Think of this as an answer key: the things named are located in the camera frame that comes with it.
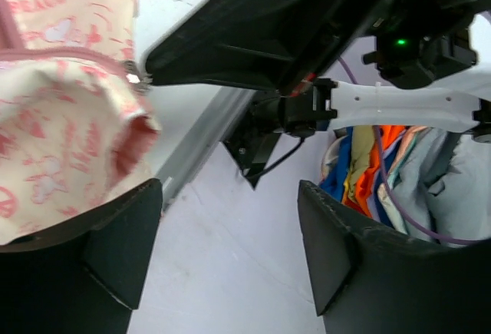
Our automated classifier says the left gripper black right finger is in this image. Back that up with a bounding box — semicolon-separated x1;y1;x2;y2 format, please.
298;180;490;333

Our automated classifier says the pink Snoopy zip jacket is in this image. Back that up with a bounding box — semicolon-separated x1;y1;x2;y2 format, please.
1;0;160;244

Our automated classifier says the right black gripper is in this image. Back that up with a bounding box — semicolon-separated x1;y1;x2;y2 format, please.
214;0;491;93

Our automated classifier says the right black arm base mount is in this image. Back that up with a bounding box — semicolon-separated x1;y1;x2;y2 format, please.
221;95;319;190

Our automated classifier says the pile of colourful clothes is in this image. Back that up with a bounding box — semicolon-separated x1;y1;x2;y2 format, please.
320;125;490;247

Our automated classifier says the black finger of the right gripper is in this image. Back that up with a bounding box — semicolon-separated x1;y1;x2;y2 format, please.
144;0;307;91

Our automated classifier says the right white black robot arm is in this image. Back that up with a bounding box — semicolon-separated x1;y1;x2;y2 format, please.
144;0;490;142

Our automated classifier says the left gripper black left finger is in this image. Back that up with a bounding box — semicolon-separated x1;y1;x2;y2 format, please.
1;178;163;333

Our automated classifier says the aluminium table edge rail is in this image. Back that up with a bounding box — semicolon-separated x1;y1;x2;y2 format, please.
148;84;254;209

